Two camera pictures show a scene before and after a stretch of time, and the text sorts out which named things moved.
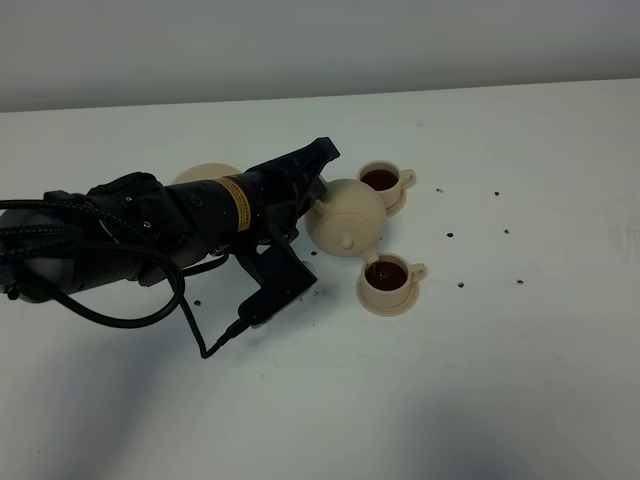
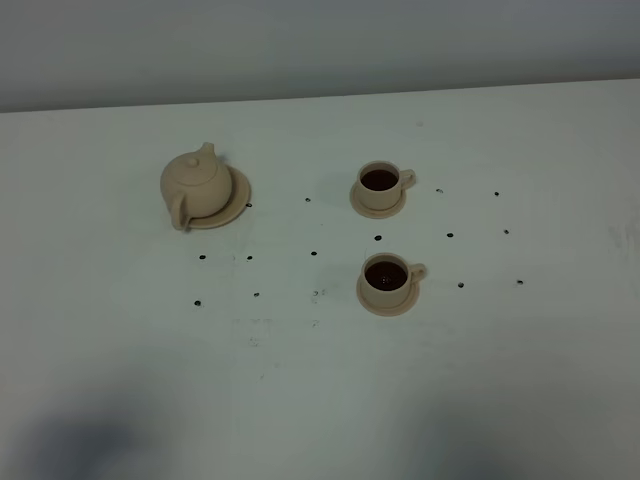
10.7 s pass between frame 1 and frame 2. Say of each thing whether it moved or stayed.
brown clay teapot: moved
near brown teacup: stayed
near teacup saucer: stayed
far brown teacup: stayed
